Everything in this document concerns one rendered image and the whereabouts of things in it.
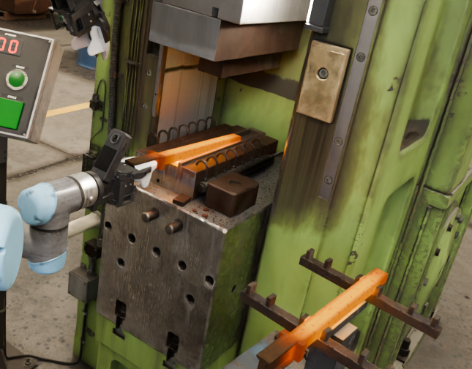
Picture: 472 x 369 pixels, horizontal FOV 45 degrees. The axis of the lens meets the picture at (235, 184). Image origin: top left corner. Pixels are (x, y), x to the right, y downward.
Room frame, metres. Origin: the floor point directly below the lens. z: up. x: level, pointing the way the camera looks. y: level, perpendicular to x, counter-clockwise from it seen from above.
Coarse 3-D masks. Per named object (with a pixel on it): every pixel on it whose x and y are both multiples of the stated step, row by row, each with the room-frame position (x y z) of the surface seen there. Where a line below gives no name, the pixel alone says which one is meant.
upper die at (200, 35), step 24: (168, 24) 1.38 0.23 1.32; (192, 24) 1.34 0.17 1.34; (216, 24) 1.31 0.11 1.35; (264, 24) 1.48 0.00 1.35; (288, 24) 1.59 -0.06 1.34; (192, 48) 1.34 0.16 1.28; (216, 48) 1.31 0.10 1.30; (240, 48) 1.40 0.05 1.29; (264, 48) 1.50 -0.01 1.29; (288, 48) 1.62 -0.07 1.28
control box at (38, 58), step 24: (0, 48) 1.51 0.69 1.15; (24, 48) 1.51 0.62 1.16; (48, 48) 1.51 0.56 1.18; (0, 72) 1.48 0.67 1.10; (24, 72) 1.48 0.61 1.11; (48, 72) 1.50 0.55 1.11; (0, 96) 1.44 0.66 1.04; (24, 96) 1.45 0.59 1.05; (48, 96) 1.51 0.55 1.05; (24, 120) 1.41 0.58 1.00
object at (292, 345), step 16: (384, 272) 1.05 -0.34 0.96; (352, 288) 0.96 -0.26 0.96; (368, 288) 0.97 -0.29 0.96; (336, 304) 0.90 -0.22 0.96; (352, 304) 0.91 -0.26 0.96; (320, 320) 0.84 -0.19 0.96; (336, 320) 0.87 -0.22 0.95; (288, 336) 0.76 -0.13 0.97; (304, 336) 0.79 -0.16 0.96; (320, 336) 0.82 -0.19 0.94; (272, 352) 0.72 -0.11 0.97; (288, 352) 0.75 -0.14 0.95; (272, 368) 0.72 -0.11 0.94
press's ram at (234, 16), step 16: (160, 0) 1.41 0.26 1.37; (176, 0) 1.37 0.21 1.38; (192, 0) 1.35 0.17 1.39; (208, 0) 1.33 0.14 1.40; (224, 0) 1.31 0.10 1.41; (240, 0) 1.29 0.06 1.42; (256, 0) 1.33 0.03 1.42; (272, 0) 1.39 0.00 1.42; (288, 0) 1.46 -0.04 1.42; (304, 0) 1.54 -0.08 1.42; (224, 16) 1.30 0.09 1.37; (240, 16) 1.29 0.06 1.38; (256, 16) 1.34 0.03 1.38; (272, 16) 1.40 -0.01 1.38; (288, 16) 1.48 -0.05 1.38; (304, 16) 1.55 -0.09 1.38
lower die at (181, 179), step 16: (224, 128) 1.72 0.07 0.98; (240, 128) 1.72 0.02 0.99; (160, 144) 1.48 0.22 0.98; (176, 144) 1.48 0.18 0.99; (240, 144) 1.57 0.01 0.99; (256, 144) 1.60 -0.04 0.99; (272, 144) 1.64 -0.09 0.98; (192, 160) 1.37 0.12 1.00; (224, 160) 1.42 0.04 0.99; (240, 160) 1.49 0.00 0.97; (272, 160) 1.67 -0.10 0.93; (160, 176) 1.36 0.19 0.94; (176, 176) 1.34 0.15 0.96; (192, 176) 1.31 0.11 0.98; (208, 176) 1.36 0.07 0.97; (176, 192) 1.33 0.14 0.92; (192, 192) 1.31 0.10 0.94
